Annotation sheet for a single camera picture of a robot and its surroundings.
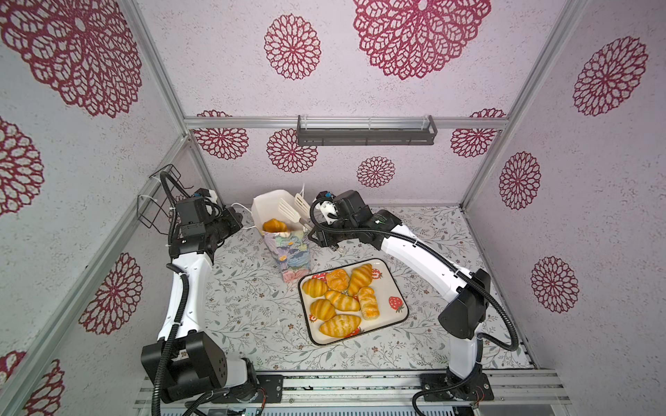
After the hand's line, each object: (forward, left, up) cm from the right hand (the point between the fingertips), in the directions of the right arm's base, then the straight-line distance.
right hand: (313, 228), depth 77 cm
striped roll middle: (-11, -9, -25) cm, 29 cm away
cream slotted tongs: (+3, +4, +4) cm, 7 cm away
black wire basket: (+1, +46, +7) cm, 46 cm away
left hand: (+3, +22, 0) cm, 22 cm away
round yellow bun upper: (-7, +1, -23) cm, 24 cm away
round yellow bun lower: (-15, -3, -24) cm, 28 cm away
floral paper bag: (-1, +8, -4) cm, 9 cm away
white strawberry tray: (-10, -26, -28) cm, 39 cm away
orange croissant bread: (-4, -7, -24) cm, 25 cm away
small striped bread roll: (-11, -18, -25) cm, 32 cm away
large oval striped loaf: (-20, -8, -24) cm, 32 cm away
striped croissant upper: (-2, -15, -24) cm, 28 cm away
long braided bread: (+14, +17, -14) cm, 26 cm away
